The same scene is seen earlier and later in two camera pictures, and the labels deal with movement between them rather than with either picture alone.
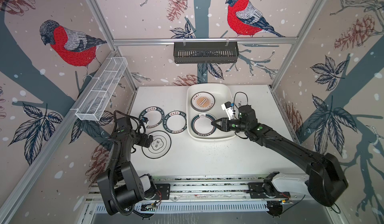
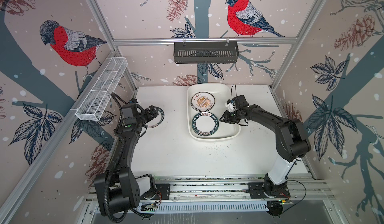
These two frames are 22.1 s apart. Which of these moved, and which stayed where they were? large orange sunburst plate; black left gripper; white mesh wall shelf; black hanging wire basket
Moved: black left gripper
Stayed: black hanging wire basket; large orange sunburst plate; white mesh wall shelf
